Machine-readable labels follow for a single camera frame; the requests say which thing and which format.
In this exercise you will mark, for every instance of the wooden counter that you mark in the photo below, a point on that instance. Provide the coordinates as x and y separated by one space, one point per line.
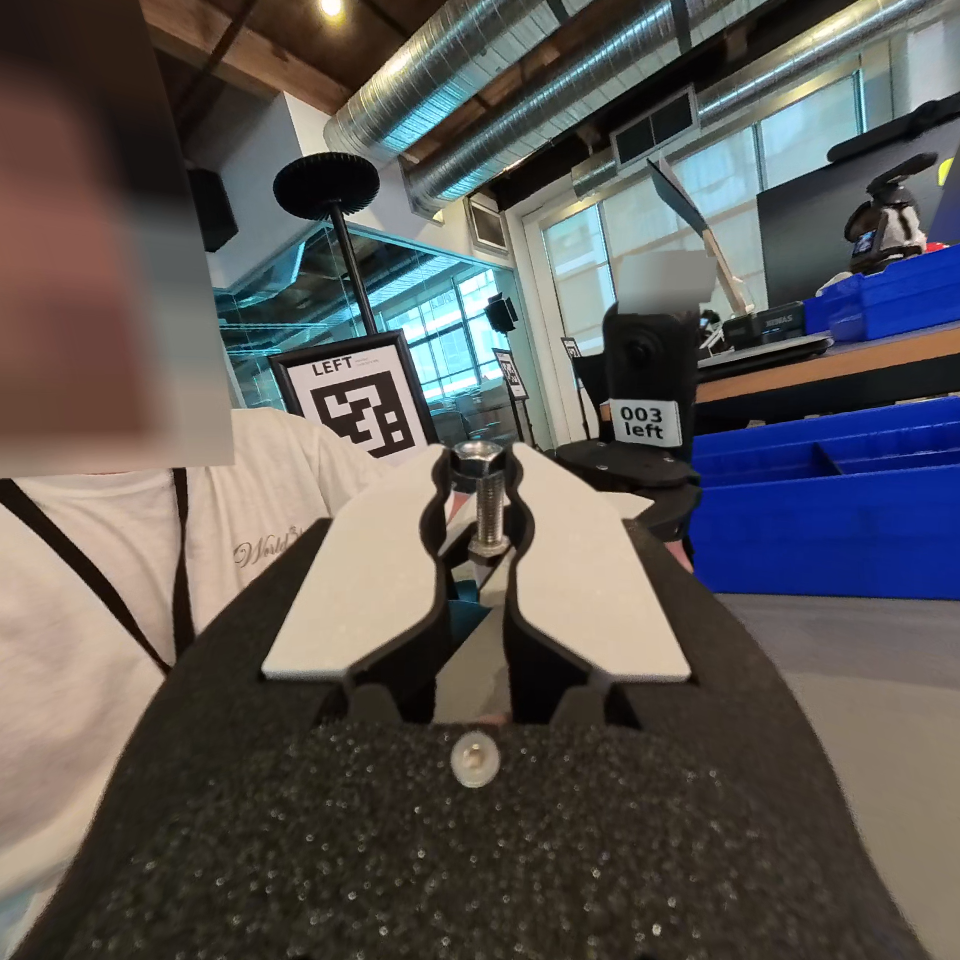
825 367

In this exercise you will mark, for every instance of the black monitor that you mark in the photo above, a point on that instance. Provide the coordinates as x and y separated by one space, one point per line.
795 240

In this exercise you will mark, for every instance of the blue storage bin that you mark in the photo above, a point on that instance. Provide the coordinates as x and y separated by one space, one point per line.
832 307
915 289

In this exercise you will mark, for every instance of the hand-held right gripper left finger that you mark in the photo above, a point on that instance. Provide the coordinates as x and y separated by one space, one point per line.
352 600

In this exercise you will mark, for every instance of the blue plastic bin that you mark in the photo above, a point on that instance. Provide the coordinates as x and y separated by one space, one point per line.
825 540

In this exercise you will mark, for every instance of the silver air duct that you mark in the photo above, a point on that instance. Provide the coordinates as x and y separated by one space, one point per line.
525 105
420 75

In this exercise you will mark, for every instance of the black device with small screen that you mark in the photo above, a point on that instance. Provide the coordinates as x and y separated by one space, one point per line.
889 225

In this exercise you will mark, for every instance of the black disc-top pole stand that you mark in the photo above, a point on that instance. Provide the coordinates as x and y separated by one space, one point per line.
328 187

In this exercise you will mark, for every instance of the black wall speaker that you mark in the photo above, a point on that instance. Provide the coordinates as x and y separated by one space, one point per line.
214 210

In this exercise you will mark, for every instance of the black framed marker sign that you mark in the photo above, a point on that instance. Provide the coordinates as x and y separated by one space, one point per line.
352 375

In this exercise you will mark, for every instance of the silver hex bolt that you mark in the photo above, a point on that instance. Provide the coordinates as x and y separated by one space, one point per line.
486 517

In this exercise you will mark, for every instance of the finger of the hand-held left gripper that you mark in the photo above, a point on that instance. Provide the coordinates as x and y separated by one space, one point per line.
495 583
456 536

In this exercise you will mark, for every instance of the dark slanted display board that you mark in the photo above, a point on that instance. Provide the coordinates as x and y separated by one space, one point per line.
679 195

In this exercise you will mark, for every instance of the silver hex nut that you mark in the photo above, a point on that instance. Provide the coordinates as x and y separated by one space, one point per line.
487 556

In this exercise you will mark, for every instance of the black equipment case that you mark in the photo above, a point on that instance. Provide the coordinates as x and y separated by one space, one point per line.
765 326

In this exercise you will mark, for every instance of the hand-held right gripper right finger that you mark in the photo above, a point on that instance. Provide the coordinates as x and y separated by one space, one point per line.
600 600

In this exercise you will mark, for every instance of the wall vent grille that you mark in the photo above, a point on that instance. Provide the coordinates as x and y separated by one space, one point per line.
652 127

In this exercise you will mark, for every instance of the person in white t-shirt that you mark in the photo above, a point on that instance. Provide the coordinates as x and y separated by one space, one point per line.
75 600

